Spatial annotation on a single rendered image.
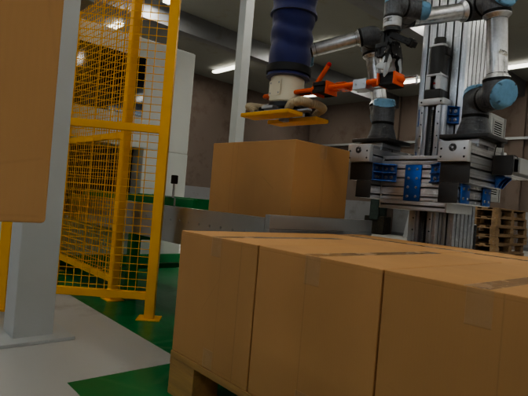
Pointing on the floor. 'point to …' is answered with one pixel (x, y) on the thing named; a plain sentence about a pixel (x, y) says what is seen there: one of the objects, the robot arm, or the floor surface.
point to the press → (380, 222)
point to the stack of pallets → (500, 230)
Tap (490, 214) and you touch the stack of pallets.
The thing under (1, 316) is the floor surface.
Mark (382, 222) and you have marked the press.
